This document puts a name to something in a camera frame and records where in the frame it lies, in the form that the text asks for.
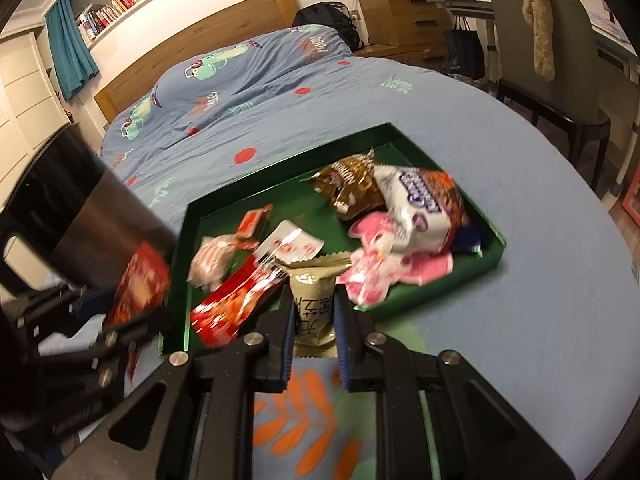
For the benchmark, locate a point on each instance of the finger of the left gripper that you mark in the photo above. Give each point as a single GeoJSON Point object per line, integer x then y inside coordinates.
{"type": "Point", "coordinates": [79, 347]}
{"type": "Point", "coordinates": [58, 309]}

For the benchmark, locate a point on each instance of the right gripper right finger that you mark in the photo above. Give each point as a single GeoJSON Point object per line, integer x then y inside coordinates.
{"type": "Point", "coordinates": [436, 416]}

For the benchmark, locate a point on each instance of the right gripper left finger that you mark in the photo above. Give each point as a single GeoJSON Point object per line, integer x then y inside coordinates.
{"type": "Point", "coordinates": [193, 417]}

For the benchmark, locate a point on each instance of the dark red jerky packet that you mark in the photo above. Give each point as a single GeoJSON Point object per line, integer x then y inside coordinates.
{"type": "Point", "coordinates": [142, 287]}

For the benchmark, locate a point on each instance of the red spicy snack pouch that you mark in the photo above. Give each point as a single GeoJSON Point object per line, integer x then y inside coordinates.
{"type": "Point", "coordinates": [250, 284]}

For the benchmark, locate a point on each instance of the pink striped snack packet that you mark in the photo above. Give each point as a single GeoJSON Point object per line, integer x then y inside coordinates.
{"type": "Point", "coordinates": [211, 262]}

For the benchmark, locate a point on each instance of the olive green snack packet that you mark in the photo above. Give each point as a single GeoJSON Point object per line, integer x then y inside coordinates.
{"type": "Point", "coordinates": [312, 283]}

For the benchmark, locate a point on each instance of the pink cartoon character packet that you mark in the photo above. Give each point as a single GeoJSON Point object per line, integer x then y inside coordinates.
{"type": "Point", "coordinates": [375, 268]}

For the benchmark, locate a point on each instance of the small red candy packet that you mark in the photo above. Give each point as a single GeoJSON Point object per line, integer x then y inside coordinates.
{"type": "Point", "coordinates": [253, 223]}

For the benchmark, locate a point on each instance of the white blue cookie pack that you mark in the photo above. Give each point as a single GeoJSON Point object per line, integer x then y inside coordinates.
{"type": "Point", "coordinates": [426, 210]}

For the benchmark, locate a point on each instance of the brown chocolate snack bag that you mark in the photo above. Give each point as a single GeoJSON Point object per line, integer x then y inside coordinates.
{"type": "Point", "coordinates": [349, 185]}

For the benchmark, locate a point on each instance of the blue patterned bed cover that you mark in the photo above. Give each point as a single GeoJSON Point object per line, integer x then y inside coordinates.
{"type": "Point", "coordinates": [488, 325]}

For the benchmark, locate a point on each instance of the white wardrobe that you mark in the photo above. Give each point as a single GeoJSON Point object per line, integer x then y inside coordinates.
{"type": "Point", "coordinates": [30, 110]}

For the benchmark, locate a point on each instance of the green tray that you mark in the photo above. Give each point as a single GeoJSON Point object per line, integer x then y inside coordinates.
{"type": "Point", "coordinates": [282, 186]}

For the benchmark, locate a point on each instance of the teal curtain left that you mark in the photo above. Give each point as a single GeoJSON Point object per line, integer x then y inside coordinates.
{"type": "Point", "coordinates": [72, 61]}

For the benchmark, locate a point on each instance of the grey chair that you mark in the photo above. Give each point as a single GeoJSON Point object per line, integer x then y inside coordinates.
{"type": "Point", "coordinates": [571, 100]}

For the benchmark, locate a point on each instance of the wooden headboard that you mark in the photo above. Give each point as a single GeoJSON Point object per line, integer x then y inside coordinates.
{"type": "Point", "coordinates": [242, 21]}

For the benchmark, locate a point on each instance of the dark shopping bag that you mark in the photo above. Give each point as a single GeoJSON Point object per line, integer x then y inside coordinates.
{"type": "Point", "coordinates": [465, 52]}

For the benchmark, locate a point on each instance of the black backpack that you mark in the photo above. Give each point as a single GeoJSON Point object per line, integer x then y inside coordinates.
{"type": "Point", "coordinates": [332, 14]}

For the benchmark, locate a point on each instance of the desk with clutter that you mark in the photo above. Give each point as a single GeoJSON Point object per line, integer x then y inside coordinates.
{"type": "Point", "coordinates": [550, 10]}

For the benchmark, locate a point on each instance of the wooden dresser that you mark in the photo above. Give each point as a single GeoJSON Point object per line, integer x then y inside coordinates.
{"type": "Point", "coordinates": [412, 32]}

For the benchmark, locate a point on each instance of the beige scarf on chair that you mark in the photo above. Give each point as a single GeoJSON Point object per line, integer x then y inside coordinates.
{"type": "Point", "coordinates": [539, 17]}

